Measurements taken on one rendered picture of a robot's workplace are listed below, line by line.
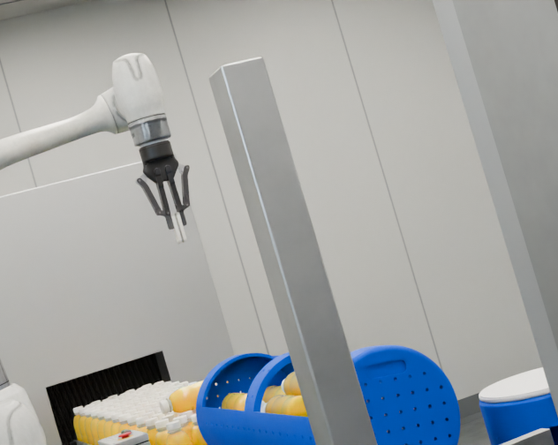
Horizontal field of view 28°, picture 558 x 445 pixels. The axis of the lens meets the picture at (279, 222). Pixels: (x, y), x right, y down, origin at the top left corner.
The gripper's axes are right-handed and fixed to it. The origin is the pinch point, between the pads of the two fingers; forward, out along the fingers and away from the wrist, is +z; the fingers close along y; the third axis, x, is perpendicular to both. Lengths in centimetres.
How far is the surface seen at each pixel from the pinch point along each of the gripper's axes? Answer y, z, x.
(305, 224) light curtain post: 5, 5, 119
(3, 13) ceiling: -10, -162, -455
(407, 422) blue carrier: -22, 47, 57
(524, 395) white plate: -52, 53, 44
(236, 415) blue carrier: 0.2, 44.4, 5.8
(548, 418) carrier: -54, 58, 47
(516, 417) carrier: -49, 57, 43
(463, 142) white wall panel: -295, -5, -470
